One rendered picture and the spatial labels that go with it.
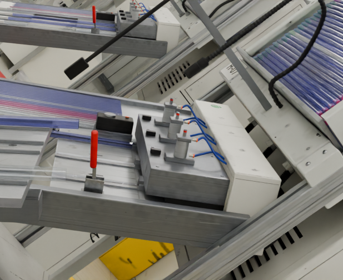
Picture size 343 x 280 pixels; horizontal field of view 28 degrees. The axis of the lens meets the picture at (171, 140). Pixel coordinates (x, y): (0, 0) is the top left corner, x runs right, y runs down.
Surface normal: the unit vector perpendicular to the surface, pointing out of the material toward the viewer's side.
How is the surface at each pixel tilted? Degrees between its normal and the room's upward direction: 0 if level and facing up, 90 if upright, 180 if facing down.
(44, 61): 90
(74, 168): 43
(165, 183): 90
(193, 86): 90
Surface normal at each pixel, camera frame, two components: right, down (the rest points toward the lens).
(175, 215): 0.11, 0.30
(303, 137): -0.59, -0.75
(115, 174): 0.19, -0.94
